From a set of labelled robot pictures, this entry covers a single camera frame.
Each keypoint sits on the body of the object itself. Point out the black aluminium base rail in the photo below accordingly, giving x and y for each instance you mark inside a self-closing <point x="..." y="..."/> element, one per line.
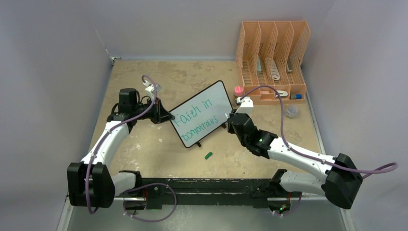
<point x="234" y="192"/>

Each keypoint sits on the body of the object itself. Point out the green marker cap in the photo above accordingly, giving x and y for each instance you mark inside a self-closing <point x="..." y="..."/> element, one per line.
<point x="208" y="155"/>

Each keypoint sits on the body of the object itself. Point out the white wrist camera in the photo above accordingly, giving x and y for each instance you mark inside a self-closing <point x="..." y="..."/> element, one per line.
<point x="151" y="89"/>
<point x="245" y="105"/>

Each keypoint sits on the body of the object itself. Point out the white stapler in organizer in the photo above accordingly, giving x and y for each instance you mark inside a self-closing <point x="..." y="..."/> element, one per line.
<point x="281" y="93"/>

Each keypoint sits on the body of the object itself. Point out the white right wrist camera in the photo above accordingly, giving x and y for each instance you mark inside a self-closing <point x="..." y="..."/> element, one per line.
<point x="245" y="105"/>

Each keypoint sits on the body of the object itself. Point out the clear small plastic jar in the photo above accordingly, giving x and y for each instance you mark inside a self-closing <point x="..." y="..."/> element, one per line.
<point x="291" y="111"/>

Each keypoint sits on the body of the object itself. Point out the blue capped item in organizer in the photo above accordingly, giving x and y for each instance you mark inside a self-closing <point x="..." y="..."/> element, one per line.
<point x="296" y="96"/>

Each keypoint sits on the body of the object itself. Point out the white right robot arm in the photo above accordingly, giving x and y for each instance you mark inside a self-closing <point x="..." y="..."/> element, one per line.
<point x="333" y="177"/>

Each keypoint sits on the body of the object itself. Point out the white whiteboard black frame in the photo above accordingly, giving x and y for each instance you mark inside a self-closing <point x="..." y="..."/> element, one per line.
<point x="201" y="114"/>

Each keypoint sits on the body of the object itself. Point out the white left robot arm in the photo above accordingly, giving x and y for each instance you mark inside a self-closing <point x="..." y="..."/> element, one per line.
<point x="90" y="183"/>

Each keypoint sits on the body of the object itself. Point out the pink cartoon bottle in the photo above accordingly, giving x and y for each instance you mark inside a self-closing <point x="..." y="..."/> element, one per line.
<point x="238" y="92"/>

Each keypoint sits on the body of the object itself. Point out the peach plastic file organizer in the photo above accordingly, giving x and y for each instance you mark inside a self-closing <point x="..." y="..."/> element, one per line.
<point x="269" y="57"/>

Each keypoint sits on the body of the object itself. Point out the grey tool in organizer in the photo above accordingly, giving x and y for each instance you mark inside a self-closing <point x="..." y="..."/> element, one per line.
<point x="289" y="66"/>

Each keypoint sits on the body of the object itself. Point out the white long tool in organizer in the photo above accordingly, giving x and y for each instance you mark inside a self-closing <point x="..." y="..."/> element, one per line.
<point x="274" y="71"/>

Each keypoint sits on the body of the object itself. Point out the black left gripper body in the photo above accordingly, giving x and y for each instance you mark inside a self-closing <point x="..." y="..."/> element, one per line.
<point x="149" y="114"/>

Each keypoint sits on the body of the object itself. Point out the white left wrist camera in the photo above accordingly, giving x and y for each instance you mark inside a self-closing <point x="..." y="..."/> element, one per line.
<point x="151" y="89"/>

